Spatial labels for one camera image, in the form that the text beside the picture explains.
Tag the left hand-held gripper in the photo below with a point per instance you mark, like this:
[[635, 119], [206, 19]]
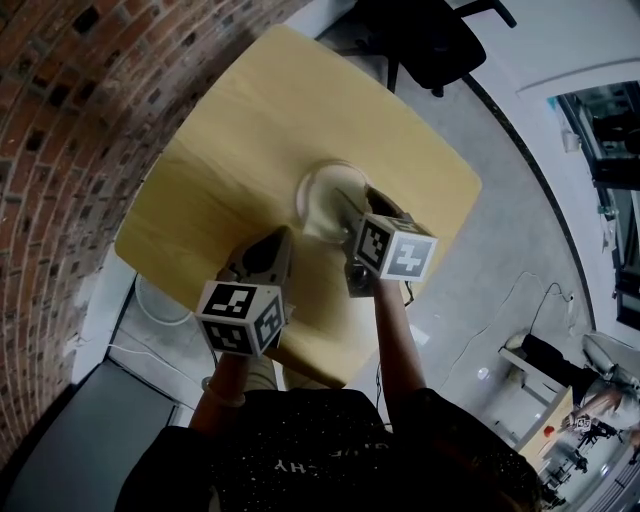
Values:
[[240, 310]]

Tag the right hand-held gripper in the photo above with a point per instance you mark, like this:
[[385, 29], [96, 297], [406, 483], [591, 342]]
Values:
[[395, 250]]

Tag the person's left forearm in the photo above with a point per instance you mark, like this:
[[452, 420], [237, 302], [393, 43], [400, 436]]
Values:
[[225, 385]]

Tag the person's right forearm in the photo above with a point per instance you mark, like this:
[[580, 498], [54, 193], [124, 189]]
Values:
[[397, 340]]

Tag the person's beige trouser leg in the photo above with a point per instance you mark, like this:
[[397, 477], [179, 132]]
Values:
[[261, 372]]

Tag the white round fan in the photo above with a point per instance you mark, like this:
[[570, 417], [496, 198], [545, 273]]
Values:
[[160, 300]]

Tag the person's black printed t-shirt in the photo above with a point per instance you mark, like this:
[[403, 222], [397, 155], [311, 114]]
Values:
[[325, 450]]

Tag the black office chair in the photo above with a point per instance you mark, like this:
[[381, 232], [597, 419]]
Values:
[[430, 45]]

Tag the grey floor mat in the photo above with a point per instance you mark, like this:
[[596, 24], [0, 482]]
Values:
[[90, 435]]

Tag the white side table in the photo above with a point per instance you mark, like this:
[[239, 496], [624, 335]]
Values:
[[530, 380]]

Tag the light wooden desk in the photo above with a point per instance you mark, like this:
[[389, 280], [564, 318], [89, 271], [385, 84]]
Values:
[[552, 420]]

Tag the small red object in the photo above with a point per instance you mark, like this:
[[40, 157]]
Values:
[[550, 431]]

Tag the glass window frame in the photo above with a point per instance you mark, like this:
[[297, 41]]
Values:
[[610, 165]]

